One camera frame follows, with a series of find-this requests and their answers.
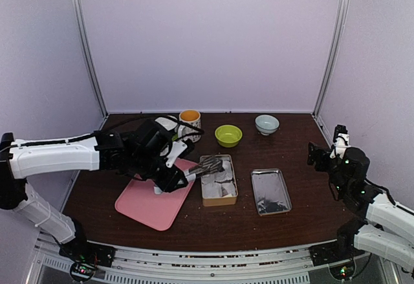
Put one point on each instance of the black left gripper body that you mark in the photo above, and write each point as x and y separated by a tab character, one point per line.
143	165

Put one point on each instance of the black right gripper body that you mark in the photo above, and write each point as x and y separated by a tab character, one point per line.
337	180

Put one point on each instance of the bear print tin lid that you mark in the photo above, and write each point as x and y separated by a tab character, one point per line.
270	192

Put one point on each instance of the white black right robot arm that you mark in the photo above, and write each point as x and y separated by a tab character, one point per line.
381	226

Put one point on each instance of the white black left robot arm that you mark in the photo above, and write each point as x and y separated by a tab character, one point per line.
98	151

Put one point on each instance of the navy white dotted bowl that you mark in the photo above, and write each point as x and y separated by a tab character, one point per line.
169	123

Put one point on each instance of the pink plastic tray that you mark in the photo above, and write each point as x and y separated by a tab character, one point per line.
139	202

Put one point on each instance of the floral white mug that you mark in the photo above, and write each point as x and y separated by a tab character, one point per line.
190	118

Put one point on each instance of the white paper cupcake liner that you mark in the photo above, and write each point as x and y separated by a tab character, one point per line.
225	173
228	189
211	190

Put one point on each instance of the lime green bowl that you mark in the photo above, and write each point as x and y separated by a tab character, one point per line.
228	135

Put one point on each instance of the tan tin box base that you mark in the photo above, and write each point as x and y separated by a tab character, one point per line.
223	201

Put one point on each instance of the light blue patterned bowl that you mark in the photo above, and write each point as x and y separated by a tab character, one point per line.
267	124

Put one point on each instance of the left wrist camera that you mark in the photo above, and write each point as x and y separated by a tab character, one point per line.
177	149

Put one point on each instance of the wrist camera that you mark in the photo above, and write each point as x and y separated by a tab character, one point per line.
177	149
340	138

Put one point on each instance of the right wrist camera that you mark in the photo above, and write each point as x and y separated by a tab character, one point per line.
340	138

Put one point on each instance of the right aluminium table rail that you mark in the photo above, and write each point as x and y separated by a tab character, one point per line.
327	135

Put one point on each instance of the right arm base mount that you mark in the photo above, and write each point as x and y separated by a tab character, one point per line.
340	261

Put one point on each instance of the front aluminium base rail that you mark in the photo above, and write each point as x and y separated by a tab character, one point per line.
279	265

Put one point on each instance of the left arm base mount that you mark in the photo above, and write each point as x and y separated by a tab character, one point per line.
87	259

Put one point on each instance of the left rear aluminium frame post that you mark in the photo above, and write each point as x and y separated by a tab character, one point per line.
87	55

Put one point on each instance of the aluminium frame post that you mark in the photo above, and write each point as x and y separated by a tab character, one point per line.
87	55
341	16

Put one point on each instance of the right rear aluminium frame post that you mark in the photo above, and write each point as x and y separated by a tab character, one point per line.
341	16

